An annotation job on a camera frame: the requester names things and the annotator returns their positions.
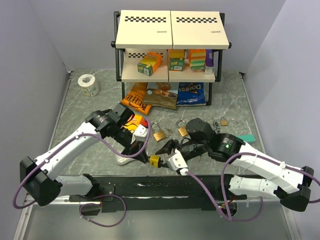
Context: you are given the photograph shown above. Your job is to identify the large brass padlock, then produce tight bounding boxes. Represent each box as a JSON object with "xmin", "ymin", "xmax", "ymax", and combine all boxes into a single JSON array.
[{"xmin": 176, "ymin": 119, "xmax": 188, "ymax": 137}]

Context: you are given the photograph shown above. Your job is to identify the brass padlock long shackle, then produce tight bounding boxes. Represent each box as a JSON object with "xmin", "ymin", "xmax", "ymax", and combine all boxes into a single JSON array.
[{"xmin": 150, "ymin": 122, "xmax": 167, "ymax": 142}]

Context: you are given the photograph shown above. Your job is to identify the yellow black padlock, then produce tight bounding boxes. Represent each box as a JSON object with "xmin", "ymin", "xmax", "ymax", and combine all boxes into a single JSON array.
[{"xmin": 148, "ymin": 155, "xmax": 167, "ymax": 168}]

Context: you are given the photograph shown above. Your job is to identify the small brass padlock front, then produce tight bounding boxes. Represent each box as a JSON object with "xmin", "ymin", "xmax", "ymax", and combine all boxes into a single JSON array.
[{"xmin": 220, "ymin": 117, "xmax": 229, "ymax": 127}]

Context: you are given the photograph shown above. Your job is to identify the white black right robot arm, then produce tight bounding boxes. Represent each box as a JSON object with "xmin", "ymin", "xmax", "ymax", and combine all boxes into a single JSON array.
[{"xmin": 156, "ymin": 118, "xmax": 315, "ymax": 212}]

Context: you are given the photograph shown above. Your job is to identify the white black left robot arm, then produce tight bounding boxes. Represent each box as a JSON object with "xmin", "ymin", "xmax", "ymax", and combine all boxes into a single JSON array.
[{"xmin": 19, "ymin": 103, "xmax": 151, "ymax": 206}]

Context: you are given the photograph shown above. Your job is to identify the orange green box on table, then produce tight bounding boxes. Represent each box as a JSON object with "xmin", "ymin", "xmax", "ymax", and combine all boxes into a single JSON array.
[{"xmin": 124, "ymin": 114, "xmax": 144, "ymax": 133}]

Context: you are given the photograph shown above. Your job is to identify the orange Reese's bag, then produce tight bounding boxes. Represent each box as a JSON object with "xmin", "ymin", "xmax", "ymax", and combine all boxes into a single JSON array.
[{"xmin": 121, "ymin": 82, "xmax": 152, "ymax": 115}]

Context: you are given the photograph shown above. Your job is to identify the blue Doritos bag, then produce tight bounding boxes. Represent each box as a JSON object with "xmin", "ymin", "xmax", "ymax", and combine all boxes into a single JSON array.
[{"xmin": 176, "ymin": 82, "xmax": 207, "ymax": 107}]

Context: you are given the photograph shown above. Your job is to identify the brown chip bag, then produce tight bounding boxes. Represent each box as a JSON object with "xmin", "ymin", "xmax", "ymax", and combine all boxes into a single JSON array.
[{"xmin": 142, "ymin": 82, "xmax": 179, "ymax": 110}]

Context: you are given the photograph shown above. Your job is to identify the teal rectangular box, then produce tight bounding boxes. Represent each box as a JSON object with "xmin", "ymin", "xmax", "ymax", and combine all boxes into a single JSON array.
[{"xmin": 237, "ymin": 134, "xmax": 256, "ymax": 143}]

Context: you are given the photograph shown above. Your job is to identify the white tape roll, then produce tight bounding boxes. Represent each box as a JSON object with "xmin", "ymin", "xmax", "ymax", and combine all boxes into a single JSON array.
[{"xmin": 77, "ymin": 74, "xmax": 100, "ymax": 97}]

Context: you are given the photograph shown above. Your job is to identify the orange green box on shelf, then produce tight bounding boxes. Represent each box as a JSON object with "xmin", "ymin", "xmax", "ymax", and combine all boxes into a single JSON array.
[{"xmin": 137, "ymin": 51, "xmax": 163, "ymax": 77}]

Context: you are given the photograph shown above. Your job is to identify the purple white bottle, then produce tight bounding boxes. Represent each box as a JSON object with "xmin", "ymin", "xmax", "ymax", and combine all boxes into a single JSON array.
[{"xmin": 204, "ymin": 49, "xmax": 214, "ymax": 75}]

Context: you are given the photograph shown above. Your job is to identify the stacked coloured sponges pack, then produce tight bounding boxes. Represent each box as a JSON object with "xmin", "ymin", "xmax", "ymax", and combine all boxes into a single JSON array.
[{"xmin": 187, "ymin": 49, "xmax": 206, "ymax": 71}]

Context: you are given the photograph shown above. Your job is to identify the green yellow box on shelf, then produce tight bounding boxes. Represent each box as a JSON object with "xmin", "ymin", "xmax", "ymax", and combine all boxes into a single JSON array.
[{"xmin": 168, "ymin": 49, "xmax": 185, "ymax": 72}]

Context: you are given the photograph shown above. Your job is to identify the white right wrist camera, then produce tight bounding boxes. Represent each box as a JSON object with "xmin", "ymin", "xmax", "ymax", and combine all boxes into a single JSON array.
[{"xmin": 165, "ymin": 149, "xmax": 189, "ymax": 176}]

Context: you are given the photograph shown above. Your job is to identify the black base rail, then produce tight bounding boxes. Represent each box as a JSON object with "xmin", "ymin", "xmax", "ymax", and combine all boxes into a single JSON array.
[{"xmin": 68, "ymin": 174, "xmax": 251, "ymax": 213}]

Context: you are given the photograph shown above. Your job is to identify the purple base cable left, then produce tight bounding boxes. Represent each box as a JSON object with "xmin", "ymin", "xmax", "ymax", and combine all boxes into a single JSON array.
[{"xmin": 79, "ymin": 194, "xmax": 127, "ymax": 228}]

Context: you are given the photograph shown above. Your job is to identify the black frame cream shelf rack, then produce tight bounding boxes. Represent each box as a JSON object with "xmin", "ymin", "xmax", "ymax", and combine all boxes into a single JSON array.
[{"xmin": 111, "ymin": 10, "xmax": 232, "ymax": 106}]

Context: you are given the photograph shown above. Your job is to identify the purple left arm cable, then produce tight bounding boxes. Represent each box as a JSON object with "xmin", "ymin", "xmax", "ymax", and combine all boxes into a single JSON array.
[{"xmin": 12, "ymin": 121, "xmax": 152, "ymax": 210}]

